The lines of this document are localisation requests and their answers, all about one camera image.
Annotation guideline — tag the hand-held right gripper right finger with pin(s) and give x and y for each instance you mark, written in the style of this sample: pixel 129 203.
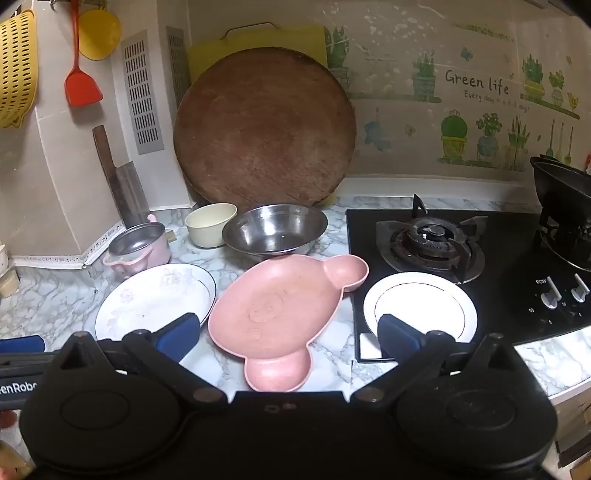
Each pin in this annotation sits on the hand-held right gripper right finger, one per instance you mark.
pixel 398 334

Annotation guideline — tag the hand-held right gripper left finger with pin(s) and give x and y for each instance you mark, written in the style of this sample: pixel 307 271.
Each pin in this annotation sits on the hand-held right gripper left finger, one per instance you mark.
pixel 178 331

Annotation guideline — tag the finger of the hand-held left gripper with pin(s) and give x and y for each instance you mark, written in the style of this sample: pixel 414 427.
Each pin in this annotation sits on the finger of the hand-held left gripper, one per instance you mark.
pixel 21 344

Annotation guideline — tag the white plate with dark rim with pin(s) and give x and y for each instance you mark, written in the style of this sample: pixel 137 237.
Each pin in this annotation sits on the white plate with dark rim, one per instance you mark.
pixel 420 300

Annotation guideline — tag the white floral plate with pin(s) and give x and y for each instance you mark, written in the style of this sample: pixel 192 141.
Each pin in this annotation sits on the white floral plate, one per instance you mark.
pixel 152 295

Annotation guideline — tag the small pink pot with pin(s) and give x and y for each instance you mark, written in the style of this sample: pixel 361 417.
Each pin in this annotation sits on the small pink pot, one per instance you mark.
pixel 136 249

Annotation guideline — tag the pink bear-shaped plate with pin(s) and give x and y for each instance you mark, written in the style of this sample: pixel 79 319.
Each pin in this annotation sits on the pink bear-shaped plate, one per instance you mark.
pixel 272 314

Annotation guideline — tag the cream ceramic cup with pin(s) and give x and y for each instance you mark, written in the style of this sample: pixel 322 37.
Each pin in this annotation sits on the cream ceramic cup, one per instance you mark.
pixel 210 226

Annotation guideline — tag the stainless steel bowl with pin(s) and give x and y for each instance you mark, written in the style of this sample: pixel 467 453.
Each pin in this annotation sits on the stainless steel bowl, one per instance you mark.
pixel 274 230

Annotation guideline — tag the white stove label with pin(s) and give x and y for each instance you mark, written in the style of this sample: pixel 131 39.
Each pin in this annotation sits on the white stove label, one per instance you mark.
pixel 369 346

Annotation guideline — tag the small cream container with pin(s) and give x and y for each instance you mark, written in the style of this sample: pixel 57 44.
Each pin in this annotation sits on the small cream container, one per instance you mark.
pixel 7 277

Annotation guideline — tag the small tan wooden block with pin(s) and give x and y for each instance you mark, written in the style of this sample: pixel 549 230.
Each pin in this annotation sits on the small tan wooden block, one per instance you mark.
pixel 171 236

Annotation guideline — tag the stove burner grate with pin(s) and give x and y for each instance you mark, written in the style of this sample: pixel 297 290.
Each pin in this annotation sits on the stove burner grate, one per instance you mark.
pixel 431 244
pixel 565 240

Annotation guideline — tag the black gas stove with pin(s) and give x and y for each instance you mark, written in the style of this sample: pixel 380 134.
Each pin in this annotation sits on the black gas stove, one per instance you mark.
pixel 508 286

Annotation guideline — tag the silver stove knob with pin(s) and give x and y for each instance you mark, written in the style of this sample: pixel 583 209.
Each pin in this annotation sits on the silver stove knob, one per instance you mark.
pixel 550 295
pixel 579 290

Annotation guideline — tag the round wooden cutting board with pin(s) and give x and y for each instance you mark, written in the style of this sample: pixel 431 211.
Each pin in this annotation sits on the round wooden cutting board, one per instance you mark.
pixel 263 129

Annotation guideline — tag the black wok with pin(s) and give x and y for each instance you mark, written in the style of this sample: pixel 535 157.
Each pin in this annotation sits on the black wok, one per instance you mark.
pixel 561 184

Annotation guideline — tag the grey vent grille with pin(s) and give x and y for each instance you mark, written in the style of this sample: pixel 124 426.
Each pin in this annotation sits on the grey vent grille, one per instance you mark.
pixel 142 92

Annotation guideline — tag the red spatula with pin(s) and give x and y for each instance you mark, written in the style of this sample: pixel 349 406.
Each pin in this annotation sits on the red spatula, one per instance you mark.
pixel 82 85

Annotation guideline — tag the yellow colander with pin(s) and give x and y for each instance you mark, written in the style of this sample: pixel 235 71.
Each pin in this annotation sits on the yellow colander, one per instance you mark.
pixel 16 69

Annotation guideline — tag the yellow plastic cutting board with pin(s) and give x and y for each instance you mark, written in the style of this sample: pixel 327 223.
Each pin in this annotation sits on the yellow plastic cutting board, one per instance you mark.
pixel 207 55

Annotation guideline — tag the yellow ladle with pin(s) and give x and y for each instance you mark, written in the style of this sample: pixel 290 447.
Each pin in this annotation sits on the yellow ladle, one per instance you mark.
pixel 99 34

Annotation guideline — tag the plant wall sticker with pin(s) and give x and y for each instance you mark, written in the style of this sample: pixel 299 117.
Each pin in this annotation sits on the plant wall sticker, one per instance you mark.
pixel 461 92

